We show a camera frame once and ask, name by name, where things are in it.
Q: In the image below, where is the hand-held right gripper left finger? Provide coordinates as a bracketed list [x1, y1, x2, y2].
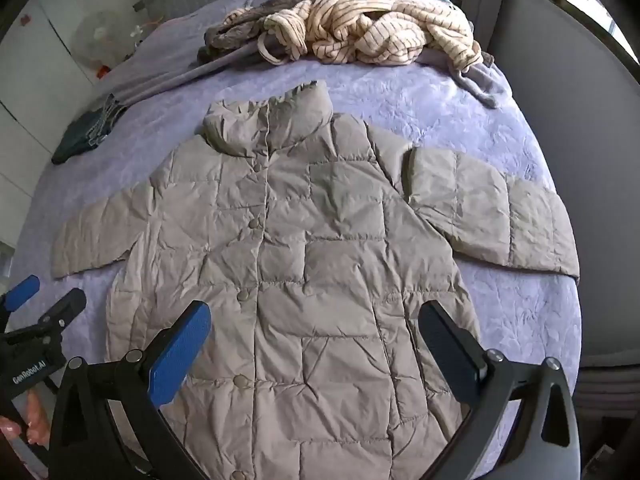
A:
[47, 301, 212, 480]

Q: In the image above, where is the person's left hand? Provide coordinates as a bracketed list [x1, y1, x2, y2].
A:
[0, 392, 51, 446]

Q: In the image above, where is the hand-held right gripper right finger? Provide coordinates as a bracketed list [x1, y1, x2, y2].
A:
[417, 301, 581, 480]

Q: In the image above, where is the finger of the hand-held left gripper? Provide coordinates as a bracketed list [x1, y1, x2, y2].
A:
[0, 275, 41, 333]
[5, 288, 87, 347]

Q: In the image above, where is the white electric fan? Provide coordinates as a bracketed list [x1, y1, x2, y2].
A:
[75, 10, 121, 68]

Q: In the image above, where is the cream striped fleece robe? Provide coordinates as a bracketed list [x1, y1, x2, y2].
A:
[257, 0, 483, 68]

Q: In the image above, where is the white wardrobe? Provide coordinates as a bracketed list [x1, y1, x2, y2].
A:
[0, 0, 101, 241]

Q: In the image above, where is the window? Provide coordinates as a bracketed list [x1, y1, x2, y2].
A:
[545, 0, 640, 66]

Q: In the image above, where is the grey blanket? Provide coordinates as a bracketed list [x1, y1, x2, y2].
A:
[95, 0, 511, 108]

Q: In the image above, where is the beige puffer jacket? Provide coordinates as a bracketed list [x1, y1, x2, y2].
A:
[50, 80, 581, 480]

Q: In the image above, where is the brown fleece garment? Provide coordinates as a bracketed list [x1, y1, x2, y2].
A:
[197, 0, 426, 66]

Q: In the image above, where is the dark green folded cloth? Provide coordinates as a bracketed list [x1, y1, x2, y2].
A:
[51, 95, 126, 165]

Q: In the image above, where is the lavender embossed bedspread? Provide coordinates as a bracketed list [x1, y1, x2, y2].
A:
[10, 0, 583, 480]

